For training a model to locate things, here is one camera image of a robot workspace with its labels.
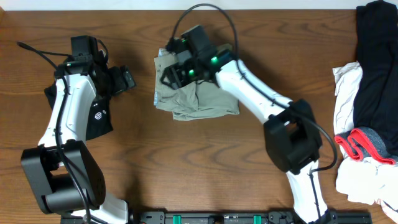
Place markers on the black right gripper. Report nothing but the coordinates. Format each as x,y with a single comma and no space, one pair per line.
177,75

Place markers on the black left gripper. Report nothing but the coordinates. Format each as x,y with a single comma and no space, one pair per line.
119,84

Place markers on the khaki green shorts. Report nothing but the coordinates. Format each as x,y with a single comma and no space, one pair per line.
197,100

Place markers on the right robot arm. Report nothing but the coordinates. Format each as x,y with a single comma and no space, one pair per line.
291,135

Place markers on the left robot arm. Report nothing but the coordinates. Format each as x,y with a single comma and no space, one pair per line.
63,175

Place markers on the black folded polo shirt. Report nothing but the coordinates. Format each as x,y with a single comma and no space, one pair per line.
82,118

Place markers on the grey garment with red trim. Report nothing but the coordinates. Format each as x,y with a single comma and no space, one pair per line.
363,142

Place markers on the black garment at right edge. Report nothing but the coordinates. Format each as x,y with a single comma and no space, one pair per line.
375,105

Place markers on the white crumpled garment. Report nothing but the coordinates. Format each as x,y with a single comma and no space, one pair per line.
368,173

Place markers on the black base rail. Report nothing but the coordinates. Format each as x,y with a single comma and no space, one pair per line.
274,217

